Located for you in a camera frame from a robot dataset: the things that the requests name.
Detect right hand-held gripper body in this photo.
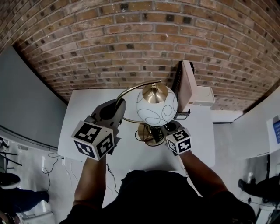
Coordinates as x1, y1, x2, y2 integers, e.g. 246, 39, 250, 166
163, 128, 192, 156

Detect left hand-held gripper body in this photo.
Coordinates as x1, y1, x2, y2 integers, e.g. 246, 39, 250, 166
70, 112, 122, 161

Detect gold globe table lamp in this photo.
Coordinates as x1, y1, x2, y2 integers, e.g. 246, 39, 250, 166
115, 80, 178, 146

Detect person's right forearm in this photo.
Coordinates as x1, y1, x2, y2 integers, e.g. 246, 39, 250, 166
179, 150, 229, 197

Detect person's left forearm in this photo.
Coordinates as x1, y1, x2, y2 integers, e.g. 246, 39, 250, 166
73, 154, 108, 207

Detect white desk with drawers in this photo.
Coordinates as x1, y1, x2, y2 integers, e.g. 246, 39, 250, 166
57, 87, 216, 171

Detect black file holder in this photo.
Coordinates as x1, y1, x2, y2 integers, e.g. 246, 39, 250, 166
171, 61, 195, 120

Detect pink file folder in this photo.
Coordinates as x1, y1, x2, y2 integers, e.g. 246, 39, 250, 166
179, 60, 197, 112

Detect person's black clothing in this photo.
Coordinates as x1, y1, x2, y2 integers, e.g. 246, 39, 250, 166
59, 170, 256, 224

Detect grey refrigerator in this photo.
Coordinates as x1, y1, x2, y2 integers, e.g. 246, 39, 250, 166
0, 45, 68, 151

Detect white cabinet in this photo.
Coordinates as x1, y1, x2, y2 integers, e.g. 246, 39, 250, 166
231, 86, 280, 159

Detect white stool black legs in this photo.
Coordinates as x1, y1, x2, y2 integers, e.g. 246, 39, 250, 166
0, 150, 21, 190

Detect blue plastic crate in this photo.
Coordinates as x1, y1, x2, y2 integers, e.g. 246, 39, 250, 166
272, 120, 280, 144

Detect white desk cable box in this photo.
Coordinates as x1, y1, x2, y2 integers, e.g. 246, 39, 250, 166
193, 86, 215, 107

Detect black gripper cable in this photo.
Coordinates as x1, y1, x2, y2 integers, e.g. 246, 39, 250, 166
106, 163, 120, 194

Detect white wall base panel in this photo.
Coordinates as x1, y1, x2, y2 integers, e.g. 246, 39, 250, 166
211, 110, 243, 124

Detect black floor cable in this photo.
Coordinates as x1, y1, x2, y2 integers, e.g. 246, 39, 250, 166
42, 156, 63, 192

